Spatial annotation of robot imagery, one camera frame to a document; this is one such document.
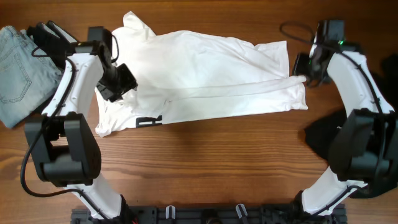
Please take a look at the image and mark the white t-shirt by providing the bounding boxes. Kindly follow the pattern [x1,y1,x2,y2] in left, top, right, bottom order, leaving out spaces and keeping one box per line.
[95,12,307,137]

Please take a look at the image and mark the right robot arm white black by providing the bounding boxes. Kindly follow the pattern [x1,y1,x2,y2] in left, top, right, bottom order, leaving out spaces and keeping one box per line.
[294,47,397,217]

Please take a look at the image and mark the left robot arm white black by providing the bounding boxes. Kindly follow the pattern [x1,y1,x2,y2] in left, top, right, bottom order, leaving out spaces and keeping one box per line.
[20,40,138,223]

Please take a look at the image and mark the black garment right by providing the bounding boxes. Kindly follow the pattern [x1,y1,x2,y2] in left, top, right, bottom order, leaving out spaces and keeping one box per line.
[303,53,398,199]

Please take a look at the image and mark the black folded garment left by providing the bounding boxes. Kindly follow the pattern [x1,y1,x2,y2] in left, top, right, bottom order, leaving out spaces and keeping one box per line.
[26,20,78,114]

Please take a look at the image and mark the light blue jeans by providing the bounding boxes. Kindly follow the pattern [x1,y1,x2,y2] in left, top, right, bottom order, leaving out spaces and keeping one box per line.
[1,26,63,129]

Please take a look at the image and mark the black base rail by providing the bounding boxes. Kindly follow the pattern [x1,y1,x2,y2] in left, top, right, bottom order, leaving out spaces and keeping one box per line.
[70,203,348,224]

